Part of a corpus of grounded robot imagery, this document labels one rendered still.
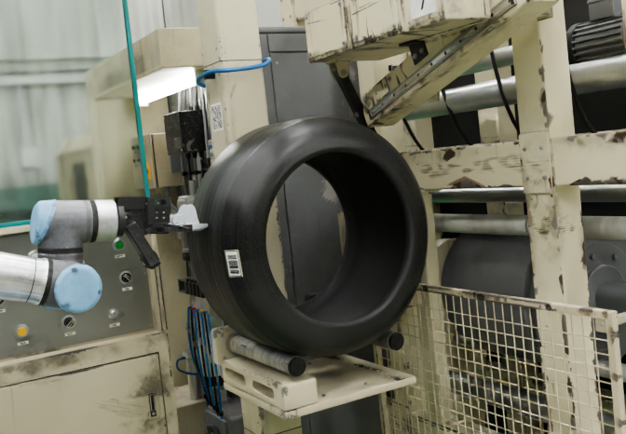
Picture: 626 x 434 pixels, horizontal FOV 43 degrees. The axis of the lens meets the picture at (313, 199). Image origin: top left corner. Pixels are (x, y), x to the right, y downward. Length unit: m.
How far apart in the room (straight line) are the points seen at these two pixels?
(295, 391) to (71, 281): 0.60
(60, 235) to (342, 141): 0.66
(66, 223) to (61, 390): 0.81
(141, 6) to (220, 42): 9.64
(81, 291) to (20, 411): 0.87
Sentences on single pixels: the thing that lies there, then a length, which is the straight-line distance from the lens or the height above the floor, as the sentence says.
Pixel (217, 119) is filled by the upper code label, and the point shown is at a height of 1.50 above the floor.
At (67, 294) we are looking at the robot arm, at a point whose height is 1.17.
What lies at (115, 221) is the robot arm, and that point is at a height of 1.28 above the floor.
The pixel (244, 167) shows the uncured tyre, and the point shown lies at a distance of 1.76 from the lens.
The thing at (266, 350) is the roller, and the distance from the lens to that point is 1.94.
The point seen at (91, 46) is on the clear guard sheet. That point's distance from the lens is 2.41.
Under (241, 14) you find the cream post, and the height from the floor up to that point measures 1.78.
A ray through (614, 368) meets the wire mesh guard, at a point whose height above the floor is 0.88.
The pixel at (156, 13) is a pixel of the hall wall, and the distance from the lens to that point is 11.83.
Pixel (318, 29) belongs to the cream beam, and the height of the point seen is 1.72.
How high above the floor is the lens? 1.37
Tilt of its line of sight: 3 degrees down
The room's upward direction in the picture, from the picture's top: 6 degrees counter-clockwise
